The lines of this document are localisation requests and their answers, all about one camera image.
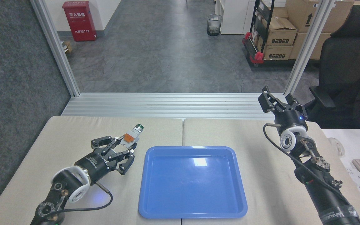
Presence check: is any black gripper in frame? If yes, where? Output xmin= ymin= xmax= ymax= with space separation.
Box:
xmin=258 ymin=86 xmax=309 ymax=132
xmin=74 ymin=135 xmax=136 ymax=183

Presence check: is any blue plastic tray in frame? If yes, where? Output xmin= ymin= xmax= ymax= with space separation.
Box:
xmin=138 ymin=146 xmax=248 ymax=219

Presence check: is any flat cardboard box with label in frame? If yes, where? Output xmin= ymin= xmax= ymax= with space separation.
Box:
xmin=263 ymin=45 xmax=293 ymax=61

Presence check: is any black cart with red wheels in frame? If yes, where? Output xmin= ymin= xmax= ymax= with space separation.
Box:
xmin=242 ymin=0 xmax=297 ymax=68

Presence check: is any plain brown cardboard box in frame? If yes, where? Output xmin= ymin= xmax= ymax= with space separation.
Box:
xmin=289 ymin=32 xmax=331 ymax=60

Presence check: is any open cardboard box with label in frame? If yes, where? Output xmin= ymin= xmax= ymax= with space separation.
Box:
xmin=262 ymin=17 xmax=298 ymax=47

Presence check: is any white computer mouse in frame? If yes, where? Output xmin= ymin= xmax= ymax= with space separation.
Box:
xmin=328 ymin=137 xmax=345 ymax=157

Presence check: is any black office chair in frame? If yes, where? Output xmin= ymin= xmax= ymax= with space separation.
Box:
xmin=305 ymin=5 xmax=360 ymax=136

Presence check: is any large brown cardboard box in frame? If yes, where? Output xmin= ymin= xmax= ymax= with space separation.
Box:
xmin=286 ymin=0 xmax=355 ymax=33

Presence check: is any white cabinet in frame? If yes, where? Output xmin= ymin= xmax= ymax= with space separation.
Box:
xmin=214 ymin=0 xmax=256 ymax=35

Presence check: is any black mesh waste bin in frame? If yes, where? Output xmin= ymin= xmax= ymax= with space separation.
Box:
xmin=207 ymin=14 xmax=223 ymax=37

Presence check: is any white power strip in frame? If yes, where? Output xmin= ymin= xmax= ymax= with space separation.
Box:
xmin=346 ymin=167 xmax=360 ymax=196

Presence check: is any red fire extinguisher box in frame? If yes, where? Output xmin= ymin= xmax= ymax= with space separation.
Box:
xmin=62 ymin=1 xmax=97 ymax=42

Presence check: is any silver aluminium frame post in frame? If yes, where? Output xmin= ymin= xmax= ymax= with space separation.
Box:
xmin=284 ymin=0 xmax=336 ymax=96
xmin=30 ymin=0 xmax=81 ymax=97

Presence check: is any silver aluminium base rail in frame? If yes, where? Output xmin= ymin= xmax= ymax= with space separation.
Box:
xmin=61 ymin=92 xmax=288 ymax=120

